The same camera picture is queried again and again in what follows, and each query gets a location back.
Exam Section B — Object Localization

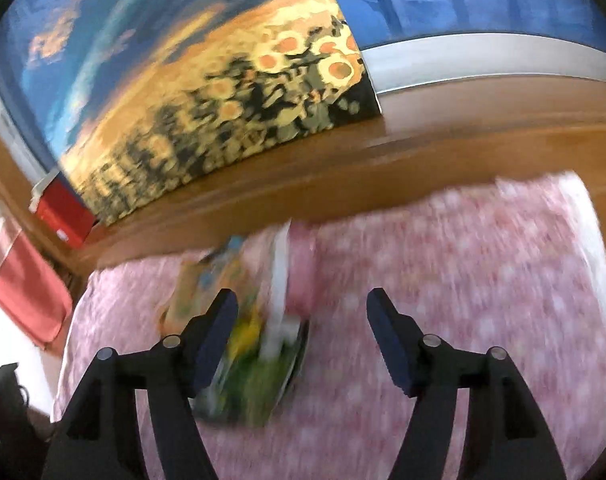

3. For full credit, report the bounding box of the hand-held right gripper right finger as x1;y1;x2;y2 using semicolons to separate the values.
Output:
366;287;567;480

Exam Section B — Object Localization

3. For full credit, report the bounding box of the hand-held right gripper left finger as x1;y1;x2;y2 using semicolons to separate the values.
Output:
42;288;240;480

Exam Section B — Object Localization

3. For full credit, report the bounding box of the green crinkled snack packet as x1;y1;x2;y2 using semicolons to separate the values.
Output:
223;355;294;426

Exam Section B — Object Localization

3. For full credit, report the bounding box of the orange snack packet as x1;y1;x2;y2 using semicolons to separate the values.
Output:
160;237;254;336

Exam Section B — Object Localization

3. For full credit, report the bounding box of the blue patterned ceramic plate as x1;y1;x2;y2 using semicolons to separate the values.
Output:
193;310;311;426

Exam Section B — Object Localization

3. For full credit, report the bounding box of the white pink spout pouch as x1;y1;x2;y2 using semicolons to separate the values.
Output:
260;220;318;361

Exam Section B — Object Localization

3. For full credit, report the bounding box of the pink floral blanket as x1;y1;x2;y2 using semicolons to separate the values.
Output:
50;172;606;480

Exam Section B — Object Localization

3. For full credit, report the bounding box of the wooden window ledge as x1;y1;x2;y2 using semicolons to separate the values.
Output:
0;75;606;281

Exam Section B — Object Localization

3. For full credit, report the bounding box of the pink hanging cloth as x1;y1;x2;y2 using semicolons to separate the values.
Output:
0;230;74;348

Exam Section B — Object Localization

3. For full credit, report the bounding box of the red box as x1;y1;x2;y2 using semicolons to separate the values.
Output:
30;172;96;248

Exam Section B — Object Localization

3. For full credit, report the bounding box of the dark object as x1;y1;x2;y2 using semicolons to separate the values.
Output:
0;362;58;480

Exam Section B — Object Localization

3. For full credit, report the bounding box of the sunflower field painting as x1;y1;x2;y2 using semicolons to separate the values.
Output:
0;0;384;226

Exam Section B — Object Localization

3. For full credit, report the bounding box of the blue tinted window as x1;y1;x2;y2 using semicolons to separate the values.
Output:
313;0;606;96

